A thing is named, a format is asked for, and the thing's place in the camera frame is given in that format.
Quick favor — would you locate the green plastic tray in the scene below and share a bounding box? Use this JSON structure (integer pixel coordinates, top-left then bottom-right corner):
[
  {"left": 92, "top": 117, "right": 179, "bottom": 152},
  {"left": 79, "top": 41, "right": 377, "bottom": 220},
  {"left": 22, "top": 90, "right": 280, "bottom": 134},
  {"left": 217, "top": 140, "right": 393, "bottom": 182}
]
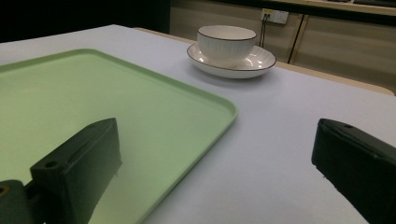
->
[{"left": 0, "top": 48, "right": 239, "bottom": 224}]

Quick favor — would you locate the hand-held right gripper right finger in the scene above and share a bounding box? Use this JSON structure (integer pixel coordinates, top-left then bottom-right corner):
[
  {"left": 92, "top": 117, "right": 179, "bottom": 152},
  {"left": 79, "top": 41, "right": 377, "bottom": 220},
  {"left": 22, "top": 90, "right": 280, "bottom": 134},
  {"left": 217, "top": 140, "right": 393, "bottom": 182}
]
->
[{"left": 311, "top": 118, "right": 396, "bottom": 224}]

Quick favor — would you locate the black cable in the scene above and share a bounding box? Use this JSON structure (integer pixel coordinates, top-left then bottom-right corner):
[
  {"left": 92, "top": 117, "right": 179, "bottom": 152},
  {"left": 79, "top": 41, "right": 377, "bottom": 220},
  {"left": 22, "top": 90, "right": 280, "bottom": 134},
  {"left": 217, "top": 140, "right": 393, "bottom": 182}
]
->
[
  {"left": 287, "top": 13, "right": 306, "bottom": 64},
  {"left": 259, "top": 14, "right": 267, "bottom": 47}
]

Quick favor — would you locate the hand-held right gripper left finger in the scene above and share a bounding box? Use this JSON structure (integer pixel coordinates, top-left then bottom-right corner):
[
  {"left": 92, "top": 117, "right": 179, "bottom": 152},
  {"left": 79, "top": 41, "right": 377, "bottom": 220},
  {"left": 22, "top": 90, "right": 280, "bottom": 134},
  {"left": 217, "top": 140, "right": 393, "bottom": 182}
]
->
[{"left": 29, "top": 117, "right": 123, "bottom": 224}]

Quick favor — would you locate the white wall socket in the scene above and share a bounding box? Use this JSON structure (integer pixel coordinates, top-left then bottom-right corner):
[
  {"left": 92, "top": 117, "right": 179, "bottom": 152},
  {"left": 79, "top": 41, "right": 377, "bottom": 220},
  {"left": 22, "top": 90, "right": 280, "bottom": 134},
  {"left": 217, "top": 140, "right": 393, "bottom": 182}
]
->
[{"left": 261, "top": 7, "right": 290, "bottom": 25}]

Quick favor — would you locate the white ribbed bowl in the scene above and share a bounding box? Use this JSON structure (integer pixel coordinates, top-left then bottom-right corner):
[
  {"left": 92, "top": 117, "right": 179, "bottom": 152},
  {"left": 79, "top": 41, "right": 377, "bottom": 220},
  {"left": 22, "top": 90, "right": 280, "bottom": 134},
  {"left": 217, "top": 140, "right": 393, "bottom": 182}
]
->
[{"left": 196, "top": 24, "right": 258, "bottom": 69}]

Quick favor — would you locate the white ribbed plate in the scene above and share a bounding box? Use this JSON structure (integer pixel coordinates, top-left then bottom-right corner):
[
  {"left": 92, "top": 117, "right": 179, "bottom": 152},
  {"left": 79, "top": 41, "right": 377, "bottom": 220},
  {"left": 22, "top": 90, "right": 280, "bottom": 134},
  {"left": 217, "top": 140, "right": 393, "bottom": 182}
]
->
[{"left": 186, "top": 42, "right": 277, "bottom": 79}]

